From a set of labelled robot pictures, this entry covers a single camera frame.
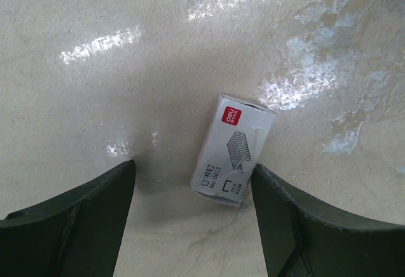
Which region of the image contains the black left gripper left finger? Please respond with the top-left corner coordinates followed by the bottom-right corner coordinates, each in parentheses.
top-left (1, 160), bottom-right (136, 276)

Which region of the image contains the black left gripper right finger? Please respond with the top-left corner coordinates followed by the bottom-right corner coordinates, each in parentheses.
top-left (251, 164), bottom-right (404, 276)

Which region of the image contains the grey staple box sleeve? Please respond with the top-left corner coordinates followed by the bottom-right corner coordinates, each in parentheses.
top-left (190, 94), bottom-right (276, 207)

